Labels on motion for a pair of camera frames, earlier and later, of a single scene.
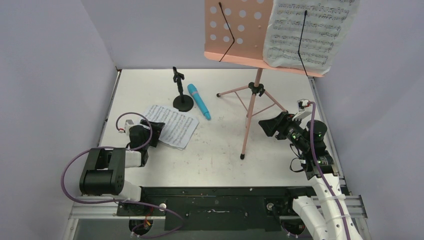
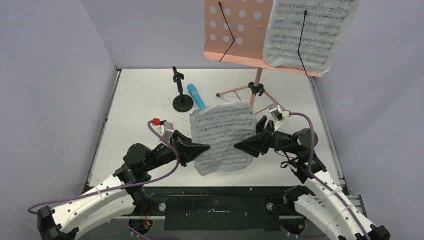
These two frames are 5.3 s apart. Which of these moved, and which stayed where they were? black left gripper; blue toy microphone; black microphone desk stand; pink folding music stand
Moved: black left gripper
Stayed: pink folding music stand; blue toy microphone; black microphone desk stand
